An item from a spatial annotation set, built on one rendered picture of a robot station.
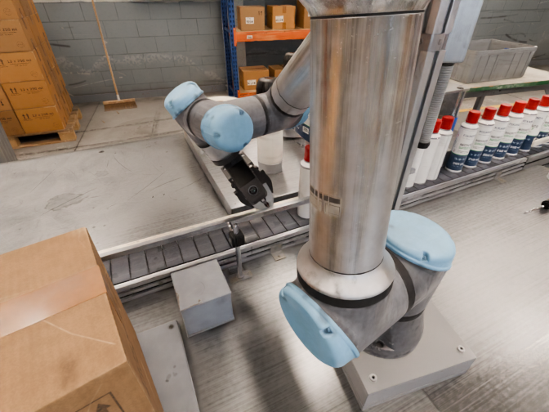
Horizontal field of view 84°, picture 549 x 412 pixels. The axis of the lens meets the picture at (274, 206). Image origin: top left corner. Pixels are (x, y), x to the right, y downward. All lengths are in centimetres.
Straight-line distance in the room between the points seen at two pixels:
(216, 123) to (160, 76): 471
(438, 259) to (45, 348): 45
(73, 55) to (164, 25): 128
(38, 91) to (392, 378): 380
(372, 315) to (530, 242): 77
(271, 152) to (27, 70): 318
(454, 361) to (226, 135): 54
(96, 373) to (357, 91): 33
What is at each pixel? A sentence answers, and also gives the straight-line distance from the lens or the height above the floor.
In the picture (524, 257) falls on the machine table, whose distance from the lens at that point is 103.
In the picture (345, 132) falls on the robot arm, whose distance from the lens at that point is 26.
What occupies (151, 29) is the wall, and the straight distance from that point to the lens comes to 510.
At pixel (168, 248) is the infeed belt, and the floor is 88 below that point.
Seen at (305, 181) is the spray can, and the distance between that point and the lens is 78.
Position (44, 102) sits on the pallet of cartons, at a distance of 397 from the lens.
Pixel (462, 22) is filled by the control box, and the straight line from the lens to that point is 69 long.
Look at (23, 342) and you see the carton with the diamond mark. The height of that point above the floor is 112.
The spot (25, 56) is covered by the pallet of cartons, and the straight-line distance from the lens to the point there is 388.
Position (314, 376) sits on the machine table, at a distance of 64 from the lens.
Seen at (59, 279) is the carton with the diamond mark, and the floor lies 112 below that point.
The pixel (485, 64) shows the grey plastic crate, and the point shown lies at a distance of 286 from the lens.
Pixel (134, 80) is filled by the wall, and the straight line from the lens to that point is 524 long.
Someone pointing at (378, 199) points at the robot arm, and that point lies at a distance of 30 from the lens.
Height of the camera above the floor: 140
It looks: 36 degrees down
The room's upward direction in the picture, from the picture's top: straight up
